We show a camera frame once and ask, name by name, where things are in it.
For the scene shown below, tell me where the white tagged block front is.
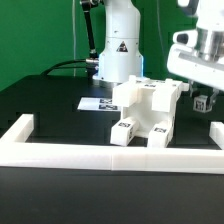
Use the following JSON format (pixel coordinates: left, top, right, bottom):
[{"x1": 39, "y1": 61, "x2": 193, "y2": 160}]
[{"x1": 110, "y1": 117, "x2": 139, "y2": 146}]

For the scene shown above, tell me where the black cable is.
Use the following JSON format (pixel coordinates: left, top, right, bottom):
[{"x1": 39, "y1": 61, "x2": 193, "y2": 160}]
[{"x1": 40, "y1": 59, "x2": 98, "y2": 76}]

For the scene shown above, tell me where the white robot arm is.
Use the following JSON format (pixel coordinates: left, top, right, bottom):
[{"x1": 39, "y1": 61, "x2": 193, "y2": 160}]
[{"x1": 95, "y1": 0, "x2": 224, "y2": 93}]

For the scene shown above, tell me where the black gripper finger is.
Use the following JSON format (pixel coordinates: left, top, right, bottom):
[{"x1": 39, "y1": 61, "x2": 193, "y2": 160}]
[
  {"x1": 209, "y1": 88, "x2": 220, "y2": 107},
  {"x1": 188, "y1": 80, "x2": 197, "y2": 98}
]

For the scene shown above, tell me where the white chair seat part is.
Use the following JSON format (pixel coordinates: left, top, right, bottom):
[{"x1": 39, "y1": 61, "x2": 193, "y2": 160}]
[{"x1": 121, "y1": 98, "x2": 176, "y2": 140}]

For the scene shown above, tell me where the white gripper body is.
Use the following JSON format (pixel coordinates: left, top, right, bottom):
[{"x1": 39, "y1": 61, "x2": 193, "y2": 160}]
[{"x1": 167, "y1": 30, "x2": 224, "y2": 91}]

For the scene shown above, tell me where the white U-shaped border frame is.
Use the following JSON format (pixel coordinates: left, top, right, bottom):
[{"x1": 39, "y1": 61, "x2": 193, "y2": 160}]
[{"x1": 0, "y1": 114, "x2": 224, "y2": 174}]

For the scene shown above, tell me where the white flat tagged plank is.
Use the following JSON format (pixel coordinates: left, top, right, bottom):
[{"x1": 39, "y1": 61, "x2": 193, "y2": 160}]
[{"x1": 78, "y1": 97, "x2": 120, "y2": 111}]

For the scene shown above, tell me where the white tagged cube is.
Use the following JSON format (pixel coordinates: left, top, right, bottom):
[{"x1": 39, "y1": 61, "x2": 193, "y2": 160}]
[{"x1": 193, "y1": 95, "x2": 212, "y2": 113}]

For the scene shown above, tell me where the white chair back part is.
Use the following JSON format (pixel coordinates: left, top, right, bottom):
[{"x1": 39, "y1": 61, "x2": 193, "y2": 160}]
[{"x1": 112, "y1": 76, "x2": 189, "y2": 112}]

